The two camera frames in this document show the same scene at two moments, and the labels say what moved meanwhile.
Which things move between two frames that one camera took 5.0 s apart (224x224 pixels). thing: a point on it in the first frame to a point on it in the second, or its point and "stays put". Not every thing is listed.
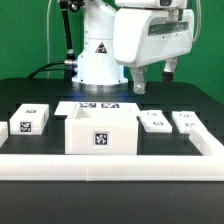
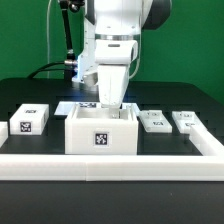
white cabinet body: (102, 129) stays put
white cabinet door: (188, 122) stays put
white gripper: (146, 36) to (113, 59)
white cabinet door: (155, 121) stays put
